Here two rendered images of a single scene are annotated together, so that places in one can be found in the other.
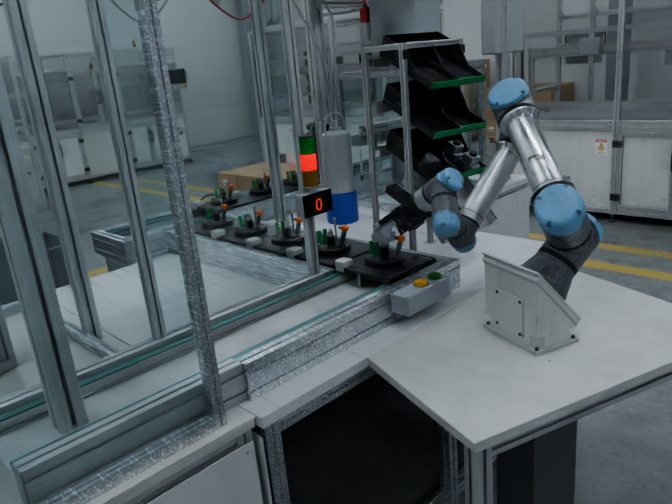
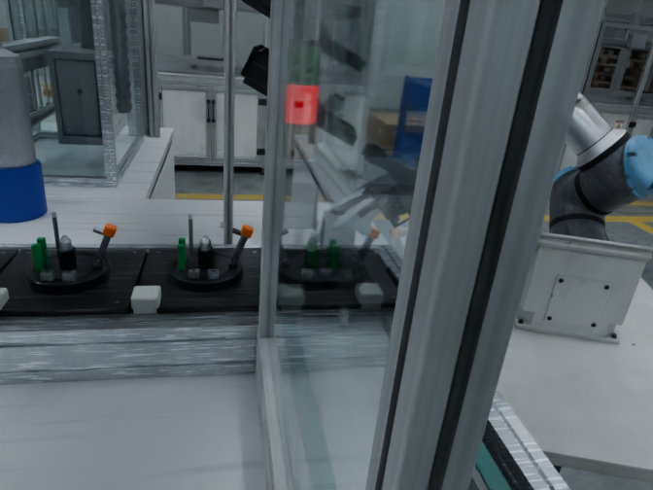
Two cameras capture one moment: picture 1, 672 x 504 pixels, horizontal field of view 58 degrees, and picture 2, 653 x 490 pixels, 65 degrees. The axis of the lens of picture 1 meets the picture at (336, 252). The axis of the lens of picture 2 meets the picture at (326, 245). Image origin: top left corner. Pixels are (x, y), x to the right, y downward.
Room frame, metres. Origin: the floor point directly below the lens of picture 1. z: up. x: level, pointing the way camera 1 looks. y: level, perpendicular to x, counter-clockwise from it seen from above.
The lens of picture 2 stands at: (1.48, 0.65, 1.44)
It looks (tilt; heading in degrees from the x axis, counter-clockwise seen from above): 24 degrees down; 300
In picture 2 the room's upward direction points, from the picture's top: 5 degrees clockwise
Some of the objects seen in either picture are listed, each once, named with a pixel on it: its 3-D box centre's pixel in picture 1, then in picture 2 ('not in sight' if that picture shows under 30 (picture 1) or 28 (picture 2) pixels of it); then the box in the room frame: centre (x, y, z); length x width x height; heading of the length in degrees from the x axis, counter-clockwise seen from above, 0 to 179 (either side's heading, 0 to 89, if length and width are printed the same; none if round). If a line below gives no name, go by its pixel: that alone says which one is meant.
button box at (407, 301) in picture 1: (421, 293); not in sight; (1.72, -0.25, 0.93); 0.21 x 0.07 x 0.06; 133
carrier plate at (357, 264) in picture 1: (385, 264); not in sight; (1.94, -0.16, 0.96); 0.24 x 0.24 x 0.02; 43
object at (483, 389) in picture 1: (523, 332); (537, 318); (1.57, -0.51, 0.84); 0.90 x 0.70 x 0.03; 114
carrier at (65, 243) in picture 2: not in sight; (66, 255); (2.30, 0.18, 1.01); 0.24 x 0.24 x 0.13; 43
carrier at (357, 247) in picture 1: (330, 238); (205, 255); (2.12, 0.01, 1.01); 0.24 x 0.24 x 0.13; 43
